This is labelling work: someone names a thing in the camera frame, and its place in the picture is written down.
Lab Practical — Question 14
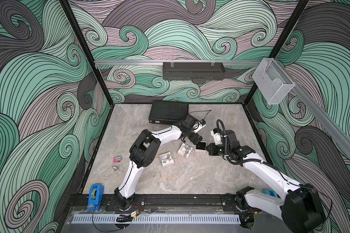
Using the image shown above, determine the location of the pink teal small block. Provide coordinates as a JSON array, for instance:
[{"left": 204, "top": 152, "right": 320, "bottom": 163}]
[{"left": 113, "top": 156, "right": 121, "bottom": 163}]

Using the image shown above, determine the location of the black ribbed hard case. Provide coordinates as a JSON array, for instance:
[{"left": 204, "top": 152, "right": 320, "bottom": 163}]
[{"left": 148, "top": 101, "right": 189, "bottom": 125}]

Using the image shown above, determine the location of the clear plastic wall holder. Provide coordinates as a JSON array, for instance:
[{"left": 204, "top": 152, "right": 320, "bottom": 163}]
[{"left": 252, "top": 58, "right": 295, "bottom": 105}]

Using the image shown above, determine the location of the aluminium wall rail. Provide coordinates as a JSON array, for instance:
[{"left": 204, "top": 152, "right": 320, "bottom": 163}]
[{"left": 94, "top": 59, "right": 263, "bottom": 67}]

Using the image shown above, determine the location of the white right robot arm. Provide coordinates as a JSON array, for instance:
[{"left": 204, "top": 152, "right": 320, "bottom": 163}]
[{"left": 206, "top": 119, "right": 330, "bottom": 233}]

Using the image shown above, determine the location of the blue tape dispenser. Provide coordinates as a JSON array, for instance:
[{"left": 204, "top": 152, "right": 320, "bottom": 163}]
[
  {"left": 87, "top": 183, "right": 105, "bottom": 211},
  {"left": 262, "top": 189, "right": 279, "bottom": 198}
]

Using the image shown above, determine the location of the white slotted cable duct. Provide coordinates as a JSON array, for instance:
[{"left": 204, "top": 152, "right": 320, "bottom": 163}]
[{"left": 71, "top": 214, "right": 241, "bottom": 225}]

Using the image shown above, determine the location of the blue tape dispenser left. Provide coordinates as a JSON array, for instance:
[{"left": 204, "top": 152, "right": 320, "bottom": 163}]
[{"left": 87, "top": 183, "right": 105, "bottom": 211}]

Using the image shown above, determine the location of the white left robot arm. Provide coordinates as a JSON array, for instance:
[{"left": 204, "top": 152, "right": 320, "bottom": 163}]
[{"left": 114, "top": 115, "right": 206, "bottom": 210}]

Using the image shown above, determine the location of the white box base black insert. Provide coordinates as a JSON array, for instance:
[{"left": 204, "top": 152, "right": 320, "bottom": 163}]
[{"left": 195, "top": 141, "right": 207, "bottom": 153}]

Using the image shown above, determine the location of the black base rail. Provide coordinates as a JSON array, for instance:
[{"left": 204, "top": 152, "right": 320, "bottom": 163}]
[{"left": 66, "top": 193, "right": 284, "bottom": 213}]

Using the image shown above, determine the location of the blue tape dispenser right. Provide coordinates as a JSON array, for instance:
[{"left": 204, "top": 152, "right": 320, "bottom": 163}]
[{"left": 262, "top": 189, "right": 279, "bottom": 198}]

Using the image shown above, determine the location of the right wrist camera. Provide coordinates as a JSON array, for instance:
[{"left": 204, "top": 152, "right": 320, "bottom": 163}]
[{"left": 211, "top": 128, "right": 223, "bottom": 145}]

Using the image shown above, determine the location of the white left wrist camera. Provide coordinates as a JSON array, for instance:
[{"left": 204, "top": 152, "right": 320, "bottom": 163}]
[{"left": 196, "top": 119, "right": 206, "bottom": 130}]

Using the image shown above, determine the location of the large white bow gift box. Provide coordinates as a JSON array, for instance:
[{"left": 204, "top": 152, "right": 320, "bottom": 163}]
[{"left": 178, "top": 143, "right": 193, "bottom": 158}]

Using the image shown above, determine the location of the black wall shelf tray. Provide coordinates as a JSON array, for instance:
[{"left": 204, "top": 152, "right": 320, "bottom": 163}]
[{"left": 162, "top": 62, "right": 226, "bottom": 81}]

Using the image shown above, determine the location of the black corner frame post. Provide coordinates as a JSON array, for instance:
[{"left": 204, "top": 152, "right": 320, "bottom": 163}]
[{"left": 59, "top": 0, "right": 114, "bottom": 108}]

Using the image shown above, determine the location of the small white bow gift box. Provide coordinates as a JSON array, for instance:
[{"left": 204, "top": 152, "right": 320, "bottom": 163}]
[{"left": 159, "top": 152, "right": 175, "bottom": 168}]

